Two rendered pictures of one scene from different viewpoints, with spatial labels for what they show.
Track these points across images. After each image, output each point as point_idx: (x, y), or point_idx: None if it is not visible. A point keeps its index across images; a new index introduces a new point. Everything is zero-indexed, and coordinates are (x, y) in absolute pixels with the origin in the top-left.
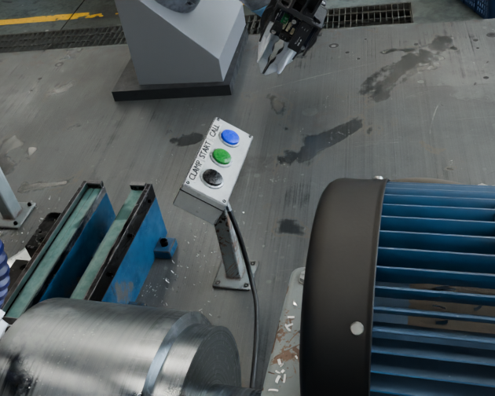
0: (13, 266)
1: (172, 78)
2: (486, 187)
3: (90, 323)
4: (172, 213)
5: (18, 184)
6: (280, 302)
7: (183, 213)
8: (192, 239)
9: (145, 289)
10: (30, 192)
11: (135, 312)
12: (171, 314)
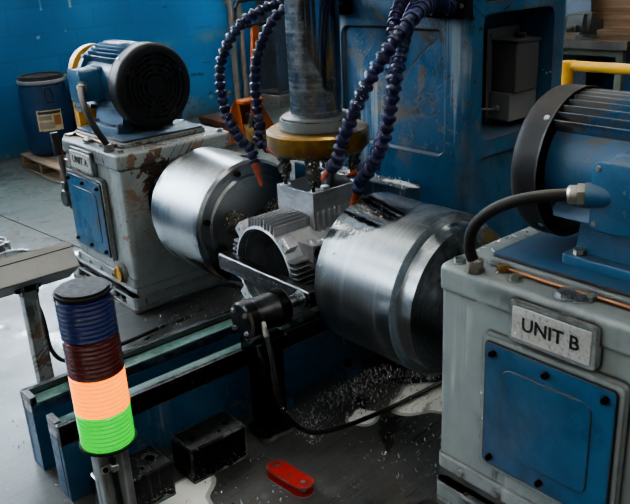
0: (199, 443)
1: None
2: (110, 49)
3: (205, 161)
4: (0, 478)
5: None
6: (56, 369)
7: None
8: (28, 441)
9: None
10: None
11: (184, 168)
12: (173, 167)
